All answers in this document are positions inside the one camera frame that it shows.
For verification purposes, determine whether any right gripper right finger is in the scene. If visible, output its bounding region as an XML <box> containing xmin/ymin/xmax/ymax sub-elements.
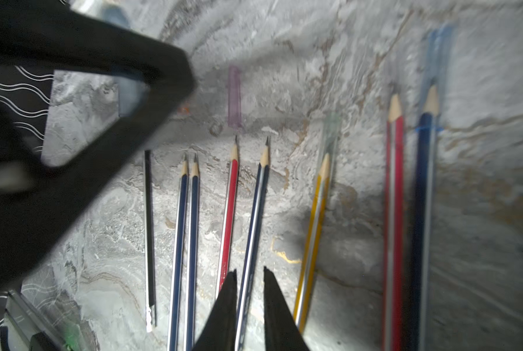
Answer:
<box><xmin>264</xmin><ymin>267</ymin><xmax>309</xmax><ymax>351</ymax></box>

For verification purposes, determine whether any clear light blue cap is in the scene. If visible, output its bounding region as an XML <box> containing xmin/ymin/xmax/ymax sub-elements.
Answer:
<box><xmin>100</xmin><ymin>3</ymin><xmax>147</xmax><ymax>118</ymax></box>

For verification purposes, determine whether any blue pencil blue cap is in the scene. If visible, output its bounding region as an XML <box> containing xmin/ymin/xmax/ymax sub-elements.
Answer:
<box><xmin>409</xmin><ymin>79</ymin><xmax>440</xmax><ymax>350</ymax></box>

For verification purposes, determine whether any dark blue pencil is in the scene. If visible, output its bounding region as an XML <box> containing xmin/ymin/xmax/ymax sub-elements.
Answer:
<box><xmin>234</xmin><ymin>137</ymin><xmax>270</xmax><ymax>351</ymax></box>

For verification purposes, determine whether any yellow pencil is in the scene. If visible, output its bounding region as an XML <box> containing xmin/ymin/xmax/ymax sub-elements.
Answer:
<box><xmin>294</xmin><ymin>153</ymin><xmax>331</xmax><ymax>333</ymax></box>

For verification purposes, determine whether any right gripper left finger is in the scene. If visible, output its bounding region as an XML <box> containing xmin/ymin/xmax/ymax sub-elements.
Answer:
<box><xmin>193</xmin><ymin>270</ymin><xmax>237</xmax><ymax>351</ymax></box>

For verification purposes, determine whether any red pencil pink cap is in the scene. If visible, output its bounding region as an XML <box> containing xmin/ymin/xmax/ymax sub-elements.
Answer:
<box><xmin>216</xmin><ymin>137</ymin><xmax>239</xmax><ymax>297</ymax></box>

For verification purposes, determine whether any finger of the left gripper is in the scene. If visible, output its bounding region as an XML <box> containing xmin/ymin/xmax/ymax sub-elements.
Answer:
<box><xmin>0</xmin><ymin>1</ymin><xmax>196</xmax><ymax>290</ymax></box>

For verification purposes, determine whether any dark grey pencil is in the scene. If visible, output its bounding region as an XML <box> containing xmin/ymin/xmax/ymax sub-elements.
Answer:
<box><xmin>143</xmin><ymin>150</ymin><xmax>157</xmax><ymax>333</ymax></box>

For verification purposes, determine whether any clear magenta pencil cap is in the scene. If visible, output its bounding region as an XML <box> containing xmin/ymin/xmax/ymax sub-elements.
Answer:
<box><xmin>227</xmin><ymin>66</ymin><xmax>242</xmax><ymax>129</ymax></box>

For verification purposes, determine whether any clear green pencil cap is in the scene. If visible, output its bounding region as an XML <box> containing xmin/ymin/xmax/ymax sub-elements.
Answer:
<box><xmin>318</xmin><ymin>113</ymin><xmax>342</xmax><ymax>165</ymax></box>

